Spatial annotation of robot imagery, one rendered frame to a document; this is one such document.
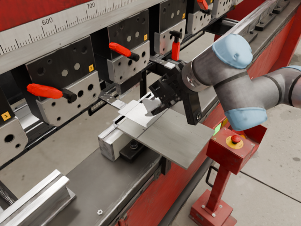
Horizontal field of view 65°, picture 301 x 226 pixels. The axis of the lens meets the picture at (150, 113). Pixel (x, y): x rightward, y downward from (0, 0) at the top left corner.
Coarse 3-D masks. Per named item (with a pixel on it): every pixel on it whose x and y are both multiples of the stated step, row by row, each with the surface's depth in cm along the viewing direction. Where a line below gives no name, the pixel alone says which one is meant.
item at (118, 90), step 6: (138, 72) 76; (132, 78) 74; (138, 78) 77; (120, 84) 71; (126, 84) 73; (132, 84) 76; (138, 84) 80; (120, 90) 72; (126, 90) 74; (120, 96) 75
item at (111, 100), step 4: (100, 80) 93; (100, 84) 92; (104, 84) 94; (100, 88) 93; (104, 88) 95; (100, 92) 90; (104, 92) 90; (100, 96) 88; (104, 96) 88; (108, 96) 88; (112, 96) 88; (104, 100) 87; (108, 100) 87; (112, 100) 87; (116, 100) 87; (120, 100) 87; (112, 104) 85; (116, 104) 85; (120, 104) 85; (124, 104) 85; (116, 108) 84; (120, 108) 83
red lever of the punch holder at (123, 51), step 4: (112, 44) 52; (116, 44) 52; (112, 48) 52; (116, 48) 52; (120, 48) 53; (124, 48) 54; (120, 52) 54; (124, 52) 55; (128, 52) 56; (132, 52) 60; (128, 56) 57; (132, 56) 59; (136, 56) 59; (136, 60) 59
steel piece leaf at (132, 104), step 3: (132, 102) 86; (135, 102) 86; (138, 102) 86; (126, 105) 85; (129, 105) 85; (132, 105) 85; (135, 105) 85; (123, 108) 84; (126, 108) 84; (129, 108) 84; (132, 108) 84; (120, 111) 83; (123, 111) 83; (126, 111) 83; (123, 114) 81
